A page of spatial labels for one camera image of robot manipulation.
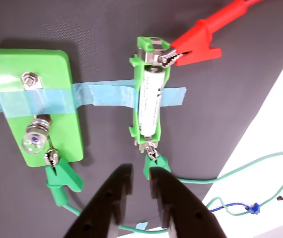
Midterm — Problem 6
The green battery holder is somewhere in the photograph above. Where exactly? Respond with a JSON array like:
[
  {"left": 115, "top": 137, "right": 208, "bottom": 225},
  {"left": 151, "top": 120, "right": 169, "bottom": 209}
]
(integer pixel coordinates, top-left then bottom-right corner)
[{"left": 129, "top": 36, "right": 171, "bottom": 152}]

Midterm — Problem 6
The small clear light bulb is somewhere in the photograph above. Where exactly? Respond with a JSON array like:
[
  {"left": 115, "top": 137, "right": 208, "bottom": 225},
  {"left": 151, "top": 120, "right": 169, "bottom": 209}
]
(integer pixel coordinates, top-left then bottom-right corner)
[{"left": 21, "top": 115, "right": 53, "bottom": 154}]

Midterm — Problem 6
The green bulb holder block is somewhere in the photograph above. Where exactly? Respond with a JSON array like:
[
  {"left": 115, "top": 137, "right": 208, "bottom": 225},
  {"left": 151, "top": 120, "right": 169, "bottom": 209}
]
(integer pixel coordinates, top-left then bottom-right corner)
[{"left": 0, "top": 48, "right": 84, "bottom": 168}]

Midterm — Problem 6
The silver screw terminal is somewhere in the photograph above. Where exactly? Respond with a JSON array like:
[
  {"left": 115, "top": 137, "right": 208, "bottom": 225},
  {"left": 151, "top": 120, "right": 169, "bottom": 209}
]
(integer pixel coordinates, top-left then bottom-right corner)
[{"left": 21, "top": 71, "right": 45, "bottom": 90}]

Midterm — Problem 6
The red alligator clip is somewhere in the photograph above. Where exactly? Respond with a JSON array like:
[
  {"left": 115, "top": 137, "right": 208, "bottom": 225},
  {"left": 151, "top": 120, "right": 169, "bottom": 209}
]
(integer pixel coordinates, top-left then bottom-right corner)
[{"left": 157, "top": 0, "right": 253, "bottom": 68}]

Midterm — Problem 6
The green alligator clip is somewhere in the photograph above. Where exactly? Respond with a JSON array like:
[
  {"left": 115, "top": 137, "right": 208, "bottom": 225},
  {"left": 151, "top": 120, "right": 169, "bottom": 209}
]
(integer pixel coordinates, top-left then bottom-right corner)
[
  {"left": 44, "top": 148, "right": 84, "bottom": 207},
  {"left": 142, "top": 142, "right": 171, "bottom": 180}
]

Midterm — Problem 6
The blue cable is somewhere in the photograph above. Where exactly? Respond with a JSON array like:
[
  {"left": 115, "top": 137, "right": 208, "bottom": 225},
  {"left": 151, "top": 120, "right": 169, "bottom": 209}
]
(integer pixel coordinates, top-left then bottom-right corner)
[{"left": 210, "top": 202, "right": 261, "bottom": 216}]

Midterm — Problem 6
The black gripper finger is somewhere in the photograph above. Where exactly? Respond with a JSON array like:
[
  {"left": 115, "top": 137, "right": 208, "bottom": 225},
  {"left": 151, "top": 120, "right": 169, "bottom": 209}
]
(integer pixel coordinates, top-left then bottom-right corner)
[
  {"left": 148, "top": 166, "right": 228, "bottom": 238},
  {"left": 63, "top": 163, "right": 135, "bottom": 238}
]

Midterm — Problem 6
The dark grey work mat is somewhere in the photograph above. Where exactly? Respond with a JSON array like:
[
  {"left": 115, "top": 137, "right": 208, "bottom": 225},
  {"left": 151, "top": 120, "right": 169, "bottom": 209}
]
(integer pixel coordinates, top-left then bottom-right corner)
[{"left": 0, "top": 0, "right": 283, "bottom": 238}]

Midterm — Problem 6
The white AA battery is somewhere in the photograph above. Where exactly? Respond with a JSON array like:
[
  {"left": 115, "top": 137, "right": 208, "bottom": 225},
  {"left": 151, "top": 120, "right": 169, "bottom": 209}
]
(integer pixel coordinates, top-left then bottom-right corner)
[{"left": 137, "top": 68, "right": 166, "bottom": 136}]

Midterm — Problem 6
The green cable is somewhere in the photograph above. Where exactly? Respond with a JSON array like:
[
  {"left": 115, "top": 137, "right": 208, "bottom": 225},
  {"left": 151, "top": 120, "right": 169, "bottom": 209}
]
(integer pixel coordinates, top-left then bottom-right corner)
[
  {"left": 176, "top": 151, "right": 283, "bottom": 217},
  {"left": 63, "top": 202, "right": 168, "bottom": 235}
]

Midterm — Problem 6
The blue masking tape strip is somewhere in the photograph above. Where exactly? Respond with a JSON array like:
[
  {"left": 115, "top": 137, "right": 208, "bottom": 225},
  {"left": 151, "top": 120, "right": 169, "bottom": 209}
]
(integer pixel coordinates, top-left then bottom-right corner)
[
  {"left": 134, "top": 221, "right": 149, "bottom": 230},
  {"left": 0, "top": 88, "right": 94, "bottom": 117},
  {"left": 88, "top": 79, "right": 187, "bottom": 107}
]

